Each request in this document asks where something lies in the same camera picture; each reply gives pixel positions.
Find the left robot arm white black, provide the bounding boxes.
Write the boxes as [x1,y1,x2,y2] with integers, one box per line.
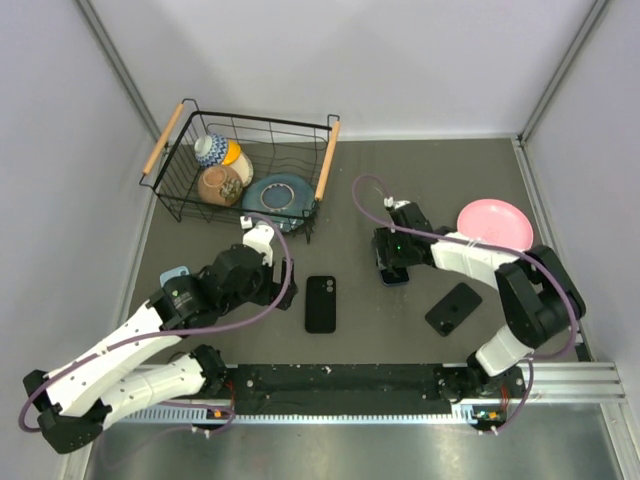
[18,244,297,454]

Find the black wire dish basket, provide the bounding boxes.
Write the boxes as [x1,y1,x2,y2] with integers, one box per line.
[139,98,340,237]

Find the grey slotted cable duct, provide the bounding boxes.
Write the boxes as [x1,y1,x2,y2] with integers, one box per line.
[118,404,477,425]

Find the blue smartphone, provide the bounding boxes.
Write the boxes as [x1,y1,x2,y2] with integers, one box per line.
[380,268,410,286]

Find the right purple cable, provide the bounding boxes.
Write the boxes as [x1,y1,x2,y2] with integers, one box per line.
[352,174,581,436]

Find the pink plate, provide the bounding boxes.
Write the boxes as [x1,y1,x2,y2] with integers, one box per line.
[456,199,534,251]

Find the dark teal plate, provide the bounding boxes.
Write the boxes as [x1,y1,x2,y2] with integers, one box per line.
[242,173,314,232]

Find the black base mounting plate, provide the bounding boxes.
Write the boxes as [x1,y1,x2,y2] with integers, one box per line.
[169,363,506,415]

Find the brown ceramic bowl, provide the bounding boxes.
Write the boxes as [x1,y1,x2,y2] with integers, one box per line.
[197,165,244,206]

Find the beige bowl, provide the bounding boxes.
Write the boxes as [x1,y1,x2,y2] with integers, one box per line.
[229,152,254,187]

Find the blue white patterned bowl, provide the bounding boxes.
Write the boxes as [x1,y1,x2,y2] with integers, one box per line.
[194,133,229,168]

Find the yellow bowl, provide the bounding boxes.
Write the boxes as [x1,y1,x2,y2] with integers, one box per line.
[222,139,242,165]

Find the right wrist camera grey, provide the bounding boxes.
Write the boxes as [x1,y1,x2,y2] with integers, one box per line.
[383,196,410,211]

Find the purple cable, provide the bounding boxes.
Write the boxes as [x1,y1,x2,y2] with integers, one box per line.
[352,174,581,436]
[18,212,293,436]

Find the aluminium frame rail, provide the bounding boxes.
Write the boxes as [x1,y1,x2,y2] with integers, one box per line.
[528,362,626,404]

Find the black smartphone face down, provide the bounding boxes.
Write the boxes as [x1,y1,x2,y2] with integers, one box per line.
[425,283,483,337]

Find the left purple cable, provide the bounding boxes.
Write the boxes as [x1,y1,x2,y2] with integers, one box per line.
[18,212,293,436]

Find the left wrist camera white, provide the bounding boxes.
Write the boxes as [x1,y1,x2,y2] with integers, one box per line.
[240,216,275,266]

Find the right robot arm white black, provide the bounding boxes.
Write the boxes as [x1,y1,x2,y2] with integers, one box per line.
[372,197,586,396]

